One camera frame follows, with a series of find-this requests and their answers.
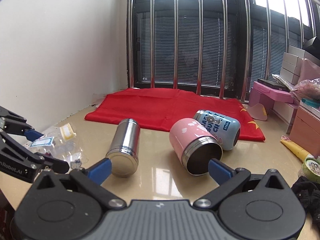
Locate pink steel cup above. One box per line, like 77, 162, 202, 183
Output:
169, 118, 223, 176

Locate steel window railing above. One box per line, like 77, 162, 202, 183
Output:
127, 0, 319, 101

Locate pink small stool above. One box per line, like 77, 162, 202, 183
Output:
248, 81, 299, 134

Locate white stacked boxes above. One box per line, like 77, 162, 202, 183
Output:
280, 46, 319, 85

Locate stainless steel cup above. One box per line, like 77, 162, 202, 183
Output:
106, 119, 140, 177

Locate pink paper bag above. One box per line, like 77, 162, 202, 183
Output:
298, 59, 320, 83

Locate pink plastic bag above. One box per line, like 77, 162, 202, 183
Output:
290, 78, 320, 101

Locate red flag cloth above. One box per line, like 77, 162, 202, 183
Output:
85, 88, 265, 141

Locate black cloth bundle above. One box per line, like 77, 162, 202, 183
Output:
291, 176, 320, 228

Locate pink storage box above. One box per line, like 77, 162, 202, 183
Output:
289, 106, 320, 158

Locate blue printed cup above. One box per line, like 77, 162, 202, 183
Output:
193, 110, 241, 151

